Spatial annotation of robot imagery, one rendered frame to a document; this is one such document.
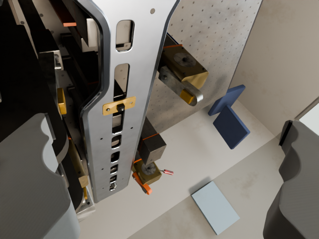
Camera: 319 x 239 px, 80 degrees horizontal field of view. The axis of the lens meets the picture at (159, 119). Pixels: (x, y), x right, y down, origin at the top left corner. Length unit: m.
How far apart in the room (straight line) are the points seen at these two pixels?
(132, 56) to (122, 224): 2.53
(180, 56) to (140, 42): 0.16
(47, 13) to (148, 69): 0.33
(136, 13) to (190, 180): 2.54
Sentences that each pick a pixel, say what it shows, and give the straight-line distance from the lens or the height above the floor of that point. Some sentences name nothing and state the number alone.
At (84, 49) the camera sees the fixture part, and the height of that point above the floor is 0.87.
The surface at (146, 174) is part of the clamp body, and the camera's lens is 0.99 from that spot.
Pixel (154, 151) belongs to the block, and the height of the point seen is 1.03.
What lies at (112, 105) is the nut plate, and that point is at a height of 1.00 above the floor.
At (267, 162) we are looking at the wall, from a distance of 3.10.
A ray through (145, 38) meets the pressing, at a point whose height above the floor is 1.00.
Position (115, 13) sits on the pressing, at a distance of 0.34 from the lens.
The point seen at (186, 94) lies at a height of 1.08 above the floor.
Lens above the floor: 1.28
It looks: 26 degrees down
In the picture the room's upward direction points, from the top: 145 degrees clockwise
